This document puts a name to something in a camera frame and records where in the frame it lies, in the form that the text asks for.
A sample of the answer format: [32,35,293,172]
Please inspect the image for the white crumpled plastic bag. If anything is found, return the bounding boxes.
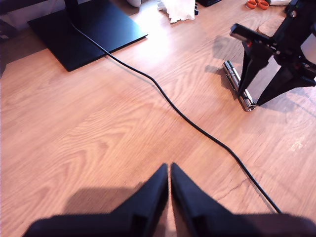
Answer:
[158,0,197,25]

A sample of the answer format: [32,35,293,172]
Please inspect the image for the long black table cable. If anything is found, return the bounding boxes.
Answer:
[71,22,282,214]

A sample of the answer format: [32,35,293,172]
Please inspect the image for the metallic laser pointer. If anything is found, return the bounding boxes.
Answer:
[223,60,257,112]

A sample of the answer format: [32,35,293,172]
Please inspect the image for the round cork coaster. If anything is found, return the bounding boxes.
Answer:
[256,15,288,38]

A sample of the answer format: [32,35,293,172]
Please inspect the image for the large black Huawei monitor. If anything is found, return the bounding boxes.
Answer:
[0,0,149,73]

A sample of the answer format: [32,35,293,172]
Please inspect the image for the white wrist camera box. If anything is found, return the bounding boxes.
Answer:
[300,34,316,64]

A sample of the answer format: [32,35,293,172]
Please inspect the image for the orange handled scissors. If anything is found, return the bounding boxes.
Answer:
[246,0,270,10]

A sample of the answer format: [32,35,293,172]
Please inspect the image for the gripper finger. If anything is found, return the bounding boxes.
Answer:
[256,62,316,106]
[108,162,169,237]
[170,162,233,237]
[237,40,271,96]

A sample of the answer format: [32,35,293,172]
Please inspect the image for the black wallet case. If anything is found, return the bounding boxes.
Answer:
[196,0,223,7]

